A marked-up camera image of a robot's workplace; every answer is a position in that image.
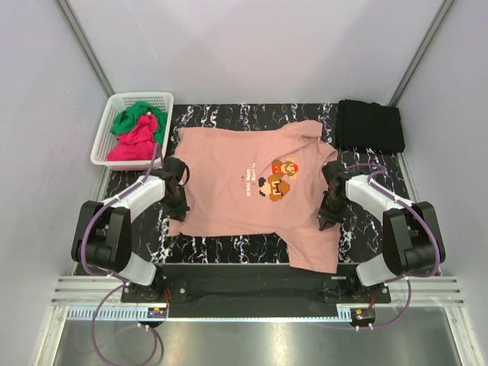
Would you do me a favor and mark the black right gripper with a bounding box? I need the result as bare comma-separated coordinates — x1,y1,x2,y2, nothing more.
316,191,350,232

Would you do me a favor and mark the pink printed t-shirt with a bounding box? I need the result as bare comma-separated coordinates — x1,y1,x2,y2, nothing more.
168,120,340,274

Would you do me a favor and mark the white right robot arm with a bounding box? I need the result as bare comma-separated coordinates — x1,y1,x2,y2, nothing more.
317,160,445,303

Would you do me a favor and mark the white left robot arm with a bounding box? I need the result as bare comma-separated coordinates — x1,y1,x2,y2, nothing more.
71,157,190,302

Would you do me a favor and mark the red crumpled t-shirt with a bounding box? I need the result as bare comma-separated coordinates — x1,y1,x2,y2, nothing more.
107,114,158,162

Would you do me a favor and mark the left small electronics module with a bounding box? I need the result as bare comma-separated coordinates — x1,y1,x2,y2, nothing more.
147,307,168,318

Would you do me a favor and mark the small electronics module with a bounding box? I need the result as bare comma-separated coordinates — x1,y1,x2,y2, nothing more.
147,307,168,318
351,307,376,329

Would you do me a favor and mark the right small electronics module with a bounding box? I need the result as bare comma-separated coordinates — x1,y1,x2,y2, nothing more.
351,307,376,329

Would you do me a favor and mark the black folded t-shirt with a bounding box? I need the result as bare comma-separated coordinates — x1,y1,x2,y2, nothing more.
335,99,406,153

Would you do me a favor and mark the green crumpled t-shirt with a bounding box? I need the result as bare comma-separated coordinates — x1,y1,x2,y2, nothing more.
111,101,168,145

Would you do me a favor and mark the white plastic basket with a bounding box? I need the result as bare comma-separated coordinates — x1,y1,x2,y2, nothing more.
90,90,175,172

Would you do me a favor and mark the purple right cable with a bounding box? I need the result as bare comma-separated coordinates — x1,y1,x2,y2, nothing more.
345,162,445,332

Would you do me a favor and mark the purple cable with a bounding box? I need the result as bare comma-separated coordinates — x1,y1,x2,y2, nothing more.
82,143,167,361
345,162,445,332

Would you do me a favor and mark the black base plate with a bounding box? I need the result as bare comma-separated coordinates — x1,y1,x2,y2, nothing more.
122,275,391,319

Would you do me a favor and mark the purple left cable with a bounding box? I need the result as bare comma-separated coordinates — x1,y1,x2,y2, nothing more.
82,143,167,361

